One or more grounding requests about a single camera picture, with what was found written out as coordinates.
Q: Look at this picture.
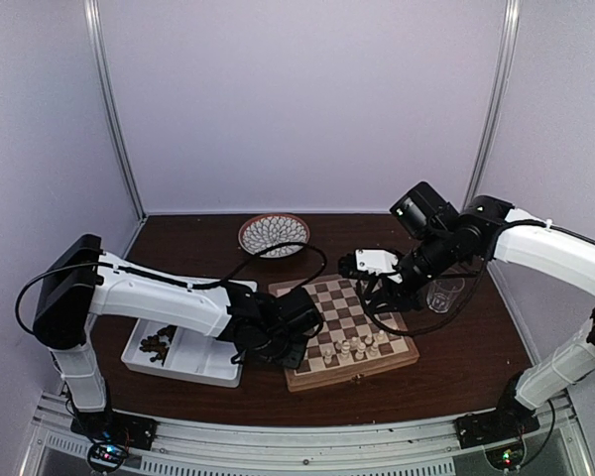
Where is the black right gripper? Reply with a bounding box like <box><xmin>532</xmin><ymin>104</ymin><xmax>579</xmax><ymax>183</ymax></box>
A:
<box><xmin>363</xmin><ymin>228</ymin><xmax>457</xmax><ymax>315</ymax></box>

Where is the white chess king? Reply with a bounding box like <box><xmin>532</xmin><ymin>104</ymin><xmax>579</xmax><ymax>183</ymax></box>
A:
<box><xmin>338</xmin><ymin>341</ymin><xmax>351</xmax><ymax>364</ymax></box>

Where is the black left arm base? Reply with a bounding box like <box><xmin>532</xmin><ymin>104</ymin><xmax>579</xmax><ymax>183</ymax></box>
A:
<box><xmin>65</xmin><ymin>395</ymin><xmax>157</xmax><ymax>474</ymax></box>

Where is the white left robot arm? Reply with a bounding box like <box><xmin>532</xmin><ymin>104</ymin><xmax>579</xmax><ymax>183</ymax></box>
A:
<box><xmin>26</xmin><ymin>234</ymin><xmax>323</xmax><ymax>440</ymax></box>

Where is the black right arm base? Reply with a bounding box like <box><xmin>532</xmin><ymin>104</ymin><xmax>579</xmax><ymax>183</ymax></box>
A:
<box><xmin>455</xmin><ymin>385</ymin><xmax>540</xmax><ymax>473</ymax></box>

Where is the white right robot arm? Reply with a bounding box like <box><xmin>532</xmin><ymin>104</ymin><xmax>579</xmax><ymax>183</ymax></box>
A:
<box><xmin>350</xmin><ymin>181</ymin><xmax>595</xmax><ymax>438</ymax></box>

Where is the wooden chess board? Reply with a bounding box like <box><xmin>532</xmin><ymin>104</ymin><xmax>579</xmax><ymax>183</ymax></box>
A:
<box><xmin>285</xmin><ymin>275</ymin><xmax>419</xmax><ymax>393</ymax></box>

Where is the pile of dark chess pieces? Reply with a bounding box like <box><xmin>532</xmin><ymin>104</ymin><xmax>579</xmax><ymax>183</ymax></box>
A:
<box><xmin>140</xmin><ymin>325</ymin><xmax>178</xmax><ymax>366</ymax></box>

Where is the clear drinking glass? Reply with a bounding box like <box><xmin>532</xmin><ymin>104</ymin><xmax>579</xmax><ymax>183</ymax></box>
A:
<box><xmin>426</xmin><ymin>278</ymin><xmax>465</xmax><ymax>314</ymax></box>

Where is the white compartment tray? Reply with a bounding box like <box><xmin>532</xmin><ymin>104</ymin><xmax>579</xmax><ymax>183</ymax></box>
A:
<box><xmin>121</xmin><ymin>318</ymin><xmax>242</xmax><ymax>388</ymax></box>

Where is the floral patterned ceramic plate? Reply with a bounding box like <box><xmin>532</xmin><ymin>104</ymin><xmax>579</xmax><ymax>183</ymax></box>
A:
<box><xmin>238</xmin><ymin>213</ymin><xmax>310</xmax><ymax>259</ymax></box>

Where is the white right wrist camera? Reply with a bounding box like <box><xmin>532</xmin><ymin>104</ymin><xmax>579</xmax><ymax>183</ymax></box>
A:
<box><xmin>338</xmin><ymin>249</ymin><xmax>403</xmax><ymax>284</ymax></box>

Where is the aluminium corner post right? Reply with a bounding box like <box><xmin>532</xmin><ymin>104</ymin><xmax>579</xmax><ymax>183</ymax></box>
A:
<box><xmin>463</xmin><ymin>0</ymin><xmax>522</xmax><ymax>205</ymax></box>

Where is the aluminium corner post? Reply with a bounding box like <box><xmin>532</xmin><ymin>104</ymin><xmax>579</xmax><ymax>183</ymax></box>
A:
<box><xmin>463</xmin><ymin>0</ymin><xmax>522</xmax><ymax>205</ymax></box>
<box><xmin>82</xmin><ymin>0</ymin><xmax>146</xmax><ymax>219</ymax></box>

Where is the aluminium corner post left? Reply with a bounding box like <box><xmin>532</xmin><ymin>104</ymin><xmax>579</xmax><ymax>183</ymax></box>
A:
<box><xmin>82</xmin><ymin>0</ymin><xmax>146</xmax><ymax>219</ymax></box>

